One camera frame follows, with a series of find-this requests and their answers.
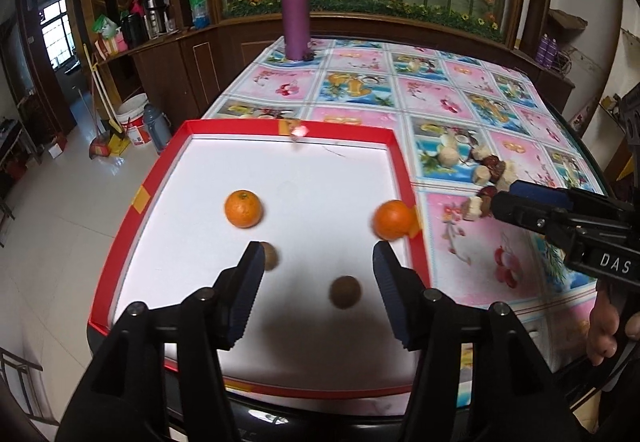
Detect right hand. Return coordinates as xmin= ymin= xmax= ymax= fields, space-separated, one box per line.
xmin=586 ymin=281 xmax=620 ymax=366

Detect green label spray bottle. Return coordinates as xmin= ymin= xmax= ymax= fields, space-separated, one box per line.
xmin=189 ymin=0 xmax=210 ymax=29

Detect orange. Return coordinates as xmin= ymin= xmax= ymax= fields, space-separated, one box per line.
xmin=372 ymin=200 xmax=418 ymax=241
xmin=224 ymin=189 xmax=264 ymax=228

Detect purple thermos bottle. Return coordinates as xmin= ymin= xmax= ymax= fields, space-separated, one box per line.
xmin=281 ymin=0 xmax=311 ymax=61

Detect white yam chunk small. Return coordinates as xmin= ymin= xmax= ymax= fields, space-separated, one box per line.
xmin=461 ymin=196 xmax=483 ymax=222

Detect red date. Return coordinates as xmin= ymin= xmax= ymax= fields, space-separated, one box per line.
xmin=476 ymin=185 xmax=498 ymax=198

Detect red white box tray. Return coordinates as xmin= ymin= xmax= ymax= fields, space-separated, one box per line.
xmin=88 ymin=119 xmax=416 ymax=400

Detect orange on left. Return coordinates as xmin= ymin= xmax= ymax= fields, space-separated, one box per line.
xmin=224 ymin=189 xmax=264 ymax=228

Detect purple bottles on shelf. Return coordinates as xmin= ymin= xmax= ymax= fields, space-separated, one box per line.
xmin=535 ymin=33 xmax=558 ymax=69

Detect white yam chunk right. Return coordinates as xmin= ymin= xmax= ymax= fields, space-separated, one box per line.
xmin=496 ymin=160 xmax=518 ymax=191

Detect white plastic bucket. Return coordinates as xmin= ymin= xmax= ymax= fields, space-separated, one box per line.
xmin=116 ymin=93 xmax=151 ymax=146

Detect brown longan fruit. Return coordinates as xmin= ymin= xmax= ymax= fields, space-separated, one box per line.
xmin=480 ymin=195 xmax=491 ymax=217
xmin=329 ymin=275 xmax=362 ymax=310
xmin=260 ymin=241 xmax=279 ymax=271

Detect orange on right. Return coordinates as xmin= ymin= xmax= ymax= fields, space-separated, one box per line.
xmin=372 ymin=200 xmax=418 ymax=241

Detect fruit pattern tablecloth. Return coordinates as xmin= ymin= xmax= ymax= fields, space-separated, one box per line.
xmin=207 ymin=40 xmax=602 ymax=370

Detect white yam chunk left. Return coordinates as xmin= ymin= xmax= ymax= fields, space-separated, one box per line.
xmin=437 ymin=146 xmax=460 ymax=168

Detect large white yam chunk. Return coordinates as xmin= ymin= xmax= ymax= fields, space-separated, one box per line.
xmin=473 ymin=165 xmax=491 ymax=186

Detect red dates pile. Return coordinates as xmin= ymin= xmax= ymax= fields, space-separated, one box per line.
xmin=480 ymin=155 xmax=506 ymax=184

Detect grey water jug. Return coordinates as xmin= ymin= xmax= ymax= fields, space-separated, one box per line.
xmin=143 ymin=104 xmax=171 ymax=154

